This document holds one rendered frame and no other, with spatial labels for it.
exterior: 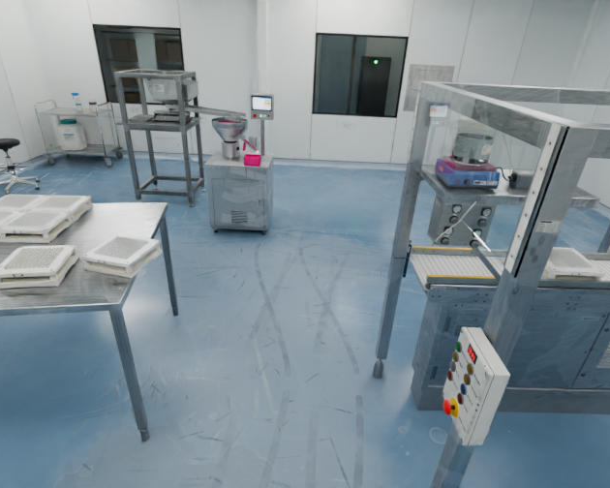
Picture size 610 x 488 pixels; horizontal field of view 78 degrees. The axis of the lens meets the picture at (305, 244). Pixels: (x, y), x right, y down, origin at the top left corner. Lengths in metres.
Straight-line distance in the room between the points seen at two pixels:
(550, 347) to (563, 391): 0.36
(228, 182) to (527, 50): 5.06
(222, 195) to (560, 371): 3.10
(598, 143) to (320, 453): 1.80
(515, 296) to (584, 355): 1.51
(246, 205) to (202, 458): 2.50
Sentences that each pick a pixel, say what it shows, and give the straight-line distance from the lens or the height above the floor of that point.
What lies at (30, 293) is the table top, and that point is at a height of 0.89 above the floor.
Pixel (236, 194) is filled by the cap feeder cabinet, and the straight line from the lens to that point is 3.95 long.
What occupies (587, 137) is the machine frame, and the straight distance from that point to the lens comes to 0.94.
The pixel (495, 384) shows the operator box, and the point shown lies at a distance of 1.05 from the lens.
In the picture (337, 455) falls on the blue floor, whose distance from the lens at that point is 2.21.
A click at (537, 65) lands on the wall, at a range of 7.30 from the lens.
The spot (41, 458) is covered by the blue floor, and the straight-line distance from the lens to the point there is 2.48.
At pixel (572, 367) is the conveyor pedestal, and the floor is 0.37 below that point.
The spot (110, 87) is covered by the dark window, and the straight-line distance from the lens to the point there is 7.26.
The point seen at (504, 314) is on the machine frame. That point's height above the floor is 1.27.
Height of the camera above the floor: 1.83
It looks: 28 degrees down
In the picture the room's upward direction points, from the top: 3 degrees clockwise
